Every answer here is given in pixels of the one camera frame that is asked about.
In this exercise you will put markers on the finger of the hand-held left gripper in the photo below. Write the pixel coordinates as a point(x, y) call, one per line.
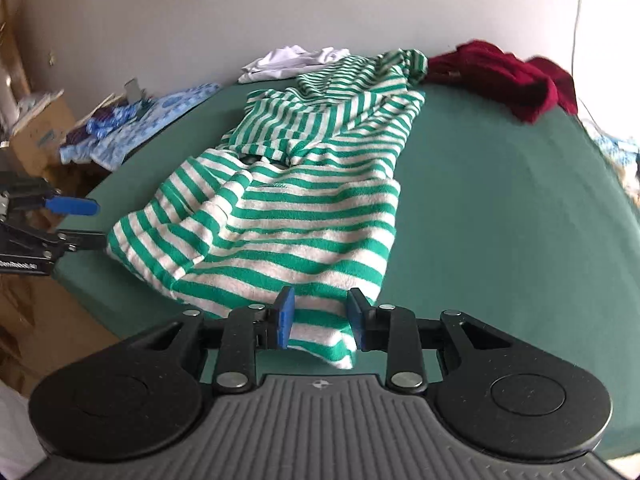
point(85, 241)
point(75, 206)

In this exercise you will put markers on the dark blue floral cloth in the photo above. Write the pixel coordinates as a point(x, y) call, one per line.
point(105, 122)

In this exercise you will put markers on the white garment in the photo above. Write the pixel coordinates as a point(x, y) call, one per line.
point(285, 60)

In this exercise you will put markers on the green white striped hoodie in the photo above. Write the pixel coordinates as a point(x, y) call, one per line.
point(300, 210)

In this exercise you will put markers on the light blue patterned cloth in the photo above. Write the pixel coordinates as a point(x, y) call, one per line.
point(620, 155)

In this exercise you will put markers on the light blue patterned towel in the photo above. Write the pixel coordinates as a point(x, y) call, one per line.
point(165, 110)

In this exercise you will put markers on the brown cardboard box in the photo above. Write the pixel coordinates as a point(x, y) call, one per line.
point(50, 330)

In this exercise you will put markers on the dark red garment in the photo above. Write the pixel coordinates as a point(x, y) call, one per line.
point(500, 75)

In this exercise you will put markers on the wooden shelf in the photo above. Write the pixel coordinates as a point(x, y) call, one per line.
point(10, 60)

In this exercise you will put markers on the white cloth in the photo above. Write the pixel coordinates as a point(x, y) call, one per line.
point(17, 430)

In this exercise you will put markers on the green bed sheet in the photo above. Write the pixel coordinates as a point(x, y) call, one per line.
point(500, 235)

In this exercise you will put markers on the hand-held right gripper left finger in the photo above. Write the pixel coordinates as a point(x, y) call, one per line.
point(285, 317)

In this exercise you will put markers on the cardboard box blue label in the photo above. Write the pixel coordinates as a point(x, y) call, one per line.
point(40, 140)

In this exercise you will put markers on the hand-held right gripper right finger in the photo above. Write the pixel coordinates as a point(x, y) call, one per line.
point(356, 317)

